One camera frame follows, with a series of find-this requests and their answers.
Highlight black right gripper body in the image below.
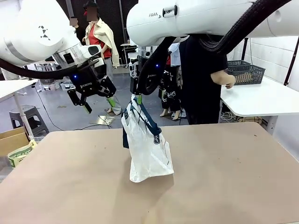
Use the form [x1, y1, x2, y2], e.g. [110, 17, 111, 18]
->
[145, 54, 168, 83]

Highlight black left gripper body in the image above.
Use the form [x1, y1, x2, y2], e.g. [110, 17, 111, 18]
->
[69, 59, 105, 98]

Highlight person left forearm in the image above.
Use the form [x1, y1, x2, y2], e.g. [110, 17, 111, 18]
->
[210, 70, 231, 85]

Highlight person left hand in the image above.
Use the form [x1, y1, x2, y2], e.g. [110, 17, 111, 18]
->
[225, 75, 237, 90]

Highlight white background shelf cart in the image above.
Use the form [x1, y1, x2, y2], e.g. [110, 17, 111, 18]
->
[120, 42, 139, 69]

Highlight grey plastic stool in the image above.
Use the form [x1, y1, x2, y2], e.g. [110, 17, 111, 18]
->
[8, 105, 50, 138]

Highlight person torso black shirt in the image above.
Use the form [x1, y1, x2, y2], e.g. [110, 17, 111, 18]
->
[178, 35, 229, 126]

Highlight small white side table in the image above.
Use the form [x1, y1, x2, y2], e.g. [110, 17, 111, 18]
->
[0, 78, 39, 141]

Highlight brown cardboard box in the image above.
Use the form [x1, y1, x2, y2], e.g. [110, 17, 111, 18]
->
[0, 126, 30, 157]

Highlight green white paper sack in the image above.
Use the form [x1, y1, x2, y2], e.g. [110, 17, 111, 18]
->
[7, 139, 38, 168]

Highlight small dark grey plastic basket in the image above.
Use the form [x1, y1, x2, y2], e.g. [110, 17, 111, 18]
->
[227, 60, 252, 67]

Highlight large dark grey plastic basket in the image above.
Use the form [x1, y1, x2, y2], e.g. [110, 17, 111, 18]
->
[227, 64, 267, 86]

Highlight large white side table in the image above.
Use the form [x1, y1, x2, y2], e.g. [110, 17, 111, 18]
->
[220, 76, 299, 117]

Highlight black slanted pole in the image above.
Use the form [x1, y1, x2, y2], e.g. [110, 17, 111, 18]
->
[283, 36, 299, 86]

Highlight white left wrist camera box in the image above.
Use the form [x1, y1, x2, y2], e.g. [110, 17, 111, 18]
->
[78, 43, 105, 69]

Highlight thin black floor cable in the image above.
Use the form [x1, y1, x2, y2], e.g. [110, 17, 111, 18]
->
[34, 85, 113, 132]

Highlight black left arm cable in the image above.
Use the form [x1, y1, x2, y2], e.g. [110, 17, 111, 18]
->
[0, 57, 79, 80]

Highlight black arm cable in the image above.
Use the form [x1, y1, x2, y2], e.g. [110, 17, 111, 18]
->
[0, 57, 79, 80]
[137, 0, 292, 97]

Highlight white cables under table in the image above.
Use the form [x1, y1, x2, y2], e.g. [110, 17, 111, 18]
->
[221, 111, 242, 122]

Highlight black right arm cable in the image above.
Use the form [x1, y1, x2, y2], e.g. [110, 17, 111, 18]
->
[137, 0, 292, 97]

